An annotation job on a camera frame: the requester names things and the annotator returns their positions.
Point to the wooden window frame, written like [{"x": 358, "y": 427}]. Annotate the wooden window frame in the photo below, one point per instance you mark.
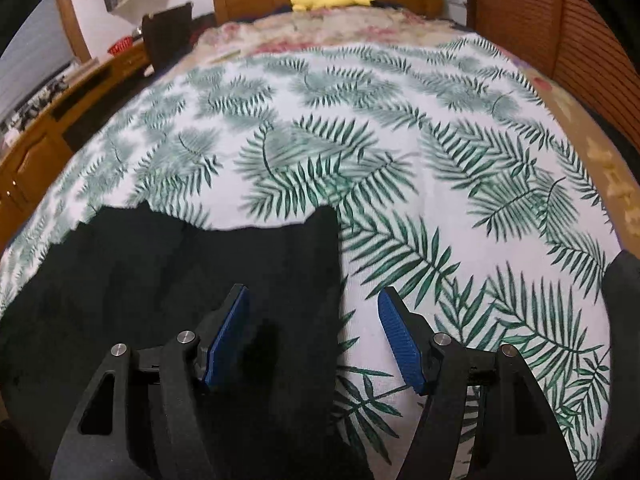
[{"x": 72, "y": 20}]

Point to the wooden desk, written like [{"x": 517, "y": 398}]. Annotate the wooden desk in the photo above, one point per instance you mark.
[{"x": 30, "y": 160}]

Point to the grey window blind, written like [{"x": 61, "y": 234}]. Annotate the grey window blind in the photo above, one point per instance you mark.
[{"x": 30, "y": 60}]

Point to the dark cloth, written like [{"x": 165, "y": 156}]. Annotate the dark cloth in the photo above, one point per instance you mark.
[{"x": 625, "y": 310}]

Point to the red basket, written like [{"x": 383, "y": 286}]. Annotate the red basket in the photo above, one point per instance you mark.
[{"x": 121, "y": 46}]

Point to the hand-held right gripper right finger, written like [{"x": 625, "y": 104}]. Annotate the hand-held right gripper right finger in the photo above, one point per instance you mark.
[{"x": 400, "y": 335}]

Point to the leaf print bed sheet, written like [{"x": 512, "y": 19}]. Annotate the leaf print bed sheet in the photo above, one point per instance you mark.
[{"x": 400, "y": 135}]

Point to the floral blanket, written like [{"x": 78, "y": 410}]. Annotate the floral blanket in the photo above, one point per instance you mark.
[{"x": 350, "y": 30}]

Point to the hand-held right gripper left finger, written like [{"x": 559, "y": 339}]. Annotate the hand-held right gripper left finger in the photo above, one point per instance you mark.
[{"x": 230, "y": 330}]

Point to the dark chair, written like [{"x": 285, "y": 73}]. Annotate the dark chair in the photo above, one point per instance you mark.
[{"x": 167, "y": 35}]

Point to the wooden louvered wardrobe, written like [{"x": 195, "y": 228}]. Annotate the wooden louvered wardrobe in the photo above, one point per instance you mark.
[{"x": 575, "y": 10}]

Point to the black buttoned garment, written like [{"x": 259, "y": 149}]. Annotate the black buttoned garment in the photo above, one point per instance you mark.
[{"x": 150, "y": 270}]

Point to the dark desk clutter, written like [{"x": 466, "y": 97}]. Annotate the dark desk clutter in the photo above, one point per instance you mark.
[{"x": 35, "y": 105}]

